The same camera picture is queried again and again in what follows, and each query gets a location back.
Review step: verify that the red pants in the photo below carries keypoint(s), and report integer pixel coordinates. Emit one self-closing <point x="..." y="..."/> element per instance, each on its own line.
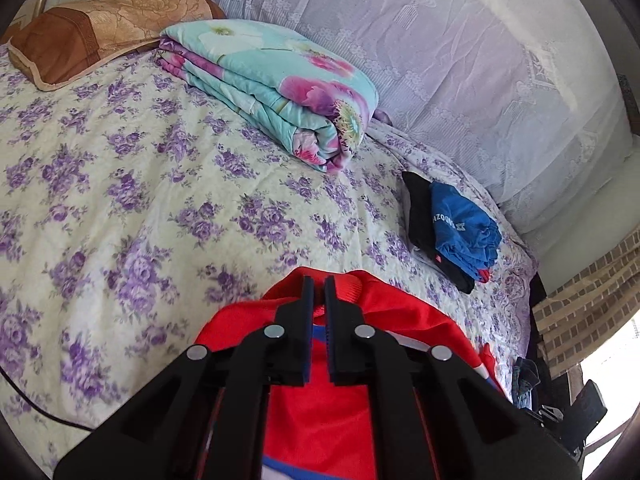
<point x="320" y="425"/>

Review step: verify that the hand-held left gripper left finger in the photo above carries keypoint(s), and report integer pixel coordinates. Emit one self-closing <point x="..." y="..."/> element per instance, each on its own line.
<point x="306" y="332"/>

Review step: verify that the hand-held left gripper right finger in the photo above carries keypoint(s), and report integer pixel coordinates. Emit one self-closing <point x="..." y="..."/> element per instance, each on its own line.
<point x="332" y="332"/>

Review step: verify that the folded blue garment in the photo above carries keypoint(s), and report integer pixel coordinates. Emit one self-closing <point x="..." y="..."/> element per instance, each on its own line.
<point x="460" y="225"/>

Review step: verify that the white lace cover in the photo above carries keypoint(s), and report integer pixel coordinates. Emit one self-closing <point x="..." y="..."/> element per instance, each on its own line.
<point x="450" y="60"/>

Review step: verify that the brown patterned pillow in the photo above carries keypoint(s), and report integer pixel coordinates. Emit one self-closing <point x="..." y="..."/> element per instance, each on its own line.
<point x="100" y="25"/>

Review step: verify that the purple floral bedspread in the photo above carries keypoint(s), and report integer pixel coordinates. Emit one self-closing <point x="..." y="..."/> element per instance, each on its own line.
<point x="150" y="210"/>

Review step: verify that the black plastic object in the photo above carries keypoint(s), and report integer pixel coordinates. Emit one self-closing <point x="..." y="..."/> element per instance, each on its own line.
<point x="580" y="410"/>

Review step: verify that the checkered curtain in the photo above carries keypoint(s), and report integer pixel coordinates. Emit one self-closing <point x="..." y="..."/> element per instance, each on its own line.
<point x="590" y="300"/>

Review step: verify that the folded floral blanket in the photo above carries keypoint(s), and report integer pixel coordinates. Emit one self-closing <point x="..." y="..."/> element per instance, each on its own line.
<point x="280" y="80"/>

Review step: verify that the folded black garment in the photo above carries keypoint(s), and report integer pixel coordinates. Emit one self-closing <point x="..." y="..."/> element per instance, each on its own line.
<point x="417" y="220"/>

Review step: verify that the purple cloth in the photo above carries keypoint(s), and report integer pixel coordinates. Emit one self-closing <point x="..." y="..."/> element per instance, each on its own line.
<point x="383" y="116"/>

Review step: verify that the blue jeans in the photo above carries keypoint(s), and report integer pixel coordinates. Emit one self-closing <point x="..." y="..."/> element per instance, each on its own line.
<point x="525" y="380"/>

